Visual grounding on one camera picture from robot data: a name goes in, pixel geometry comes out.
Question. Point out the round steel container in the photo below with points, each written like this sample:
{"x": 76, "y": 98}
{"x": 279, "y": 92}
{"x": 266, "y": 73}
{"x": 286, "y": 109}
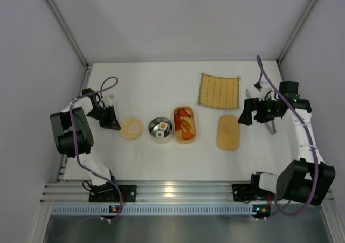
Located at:
{"x": 153, "y": 127}

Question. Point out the grey slotted cable duct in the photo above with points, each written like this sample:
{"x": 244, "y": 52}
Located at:
{"x": 163, "y": 210}

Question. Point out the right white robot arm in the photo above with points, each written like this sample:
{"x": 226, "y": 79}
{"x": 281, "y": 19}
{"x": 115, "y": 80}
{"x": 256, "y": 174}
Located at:
{"x": 307, "y": 178}

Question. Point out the orange toy fried piece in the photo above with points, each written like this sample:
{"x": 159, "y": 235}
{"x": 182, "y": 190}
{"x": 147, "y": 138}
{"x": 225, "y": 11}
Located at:
{"x": 183, "y": 113}

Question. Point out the aluminium mounting rail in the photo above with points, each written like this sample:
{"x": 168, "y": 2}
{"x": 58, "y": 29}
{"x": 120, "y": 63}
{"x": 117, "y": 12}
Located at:
{"x": 154, "y": 192}

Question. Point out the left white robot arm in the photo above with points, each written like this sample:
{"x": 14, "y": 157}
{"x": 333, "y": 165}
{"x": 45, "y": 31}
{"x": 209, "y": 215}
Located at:
{"x": 73, "y": 137}

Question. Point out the round tan lid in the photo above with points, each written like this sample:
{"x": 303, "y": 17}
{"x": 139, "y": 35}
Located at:
{"x": 131, "y": 128}

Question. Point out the metal tongs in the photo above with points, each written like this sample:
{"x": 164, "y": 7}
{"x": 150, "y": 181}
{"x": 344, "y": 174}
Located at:
{"x": 269, "y": 125}

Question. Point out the bamboo sushi mat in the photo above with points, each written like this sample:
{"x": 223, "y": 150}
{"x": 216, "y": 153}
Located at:
{"x": 219, "y": 92}

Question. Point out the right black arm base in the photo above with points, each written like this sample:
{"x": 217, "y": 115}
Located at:
{"x": 246, "y": 193}

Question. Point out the red toy shrimp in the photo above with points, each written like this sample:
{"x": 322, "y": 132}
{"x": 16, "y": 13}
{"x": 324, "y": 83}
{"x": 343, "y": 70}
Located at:
{"x": 177, "y": 122}

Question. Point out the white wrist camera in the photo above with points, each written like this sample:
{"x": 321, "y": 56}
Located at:
{"x": 107, "y": 100}
{"x": 264, "y": 88}

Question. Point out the orange toy chicken leg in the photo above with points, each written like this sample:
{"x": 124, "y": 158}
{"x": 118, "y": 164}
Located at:
{"x": 186, "y": 135}

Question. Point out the orange sushi roll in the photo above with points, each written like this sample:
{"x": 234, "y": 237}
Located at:
{"x": 163, "y": 126}

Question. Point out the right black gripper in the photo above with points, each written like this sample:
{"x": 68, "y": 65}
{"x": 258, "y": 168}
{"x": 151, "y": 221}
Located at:
{"x": 250, "y": 109}

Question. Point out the oblong tan box lid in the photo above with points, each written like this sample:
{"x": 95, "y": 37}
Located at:
{"x": 228, "y": 133}

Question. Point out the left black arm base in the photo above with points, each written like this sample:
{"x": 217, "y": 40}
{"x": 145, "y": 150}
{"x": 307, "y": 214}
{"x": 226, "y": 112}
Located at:
{"x": 108, "y": 193}

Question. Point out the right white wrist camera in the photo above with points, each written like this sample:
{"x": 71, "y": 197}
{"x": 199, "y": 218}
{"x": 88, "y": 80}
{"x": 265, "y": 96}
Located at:
{"x": 264, "y": 88}

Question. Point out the small orange toy piece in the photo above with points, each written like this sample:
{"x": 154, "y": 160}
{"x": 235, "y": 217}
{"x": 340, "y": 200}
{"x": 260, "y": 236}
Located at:
{"x": 186, "y": 124}

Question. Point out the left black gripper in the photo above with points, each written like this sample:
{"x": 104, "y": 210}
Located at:
{"x": 107, "y": 116}

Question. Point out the green sushi roll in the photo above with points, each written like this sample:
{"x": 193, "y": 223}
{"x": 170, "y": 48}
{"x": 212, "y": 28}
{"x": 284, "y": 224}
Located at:
{"x": 160, "y": 134}

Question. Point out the oblong tan lunch box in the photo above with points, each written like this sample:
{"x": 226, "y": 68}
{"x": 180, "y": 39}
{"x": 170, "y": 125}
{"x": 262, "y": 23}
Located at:
{"x": 178, "y": 135}

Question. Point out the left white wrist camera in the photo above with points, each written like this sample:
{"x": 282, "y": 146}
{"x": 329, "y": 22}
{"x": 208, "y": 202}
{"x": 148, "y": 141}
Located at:
{"x": 107, "y": 100}

